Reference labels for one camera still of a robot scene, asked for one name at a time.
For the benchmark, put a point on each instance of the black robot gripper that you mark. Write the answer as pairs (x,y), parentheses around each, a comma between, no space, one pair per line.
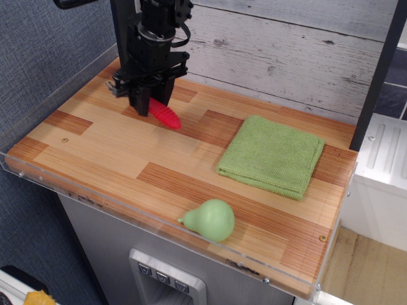
(152,66)

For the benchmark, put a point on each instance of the red handled metal fork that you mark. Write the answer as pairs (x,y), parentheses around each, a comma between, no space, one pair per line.
(164,114)

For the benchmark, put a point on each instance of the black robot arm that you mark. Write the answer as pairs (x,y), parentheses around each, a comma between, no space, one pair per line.
(160,16)

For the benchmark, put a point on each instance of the green folded towel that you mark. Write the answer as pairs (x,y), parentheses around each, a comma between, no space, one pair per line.
(272,156)

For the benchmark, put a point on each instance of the green toy pear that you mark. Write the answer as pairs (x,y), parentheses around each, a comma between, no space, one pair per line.
(214,220)

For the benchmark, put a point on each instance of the clear acrylic table guard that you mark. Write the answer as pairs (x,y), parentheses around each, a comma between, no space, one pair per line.
(97,147)

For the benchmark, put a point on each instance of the grey metal cabinet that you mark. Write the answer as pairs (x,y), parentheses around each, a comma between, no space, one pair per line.
(107,238)

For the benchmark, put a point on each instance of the silver dispenser button panel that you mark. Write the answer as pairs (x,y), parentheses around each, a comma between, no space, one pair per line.
(158,282)

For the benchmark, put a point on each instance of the yellow black object corner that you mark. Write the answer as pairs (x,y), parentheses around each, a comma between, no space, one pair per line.
(18,287)

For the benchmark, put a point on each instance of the white ribbed appliance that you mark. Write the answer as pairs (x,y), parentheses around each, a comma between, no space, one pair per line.
(375,205)

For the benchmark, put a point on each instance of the dark right support post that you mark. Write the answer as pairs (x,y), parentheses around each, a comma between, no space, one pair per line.
(384,62)

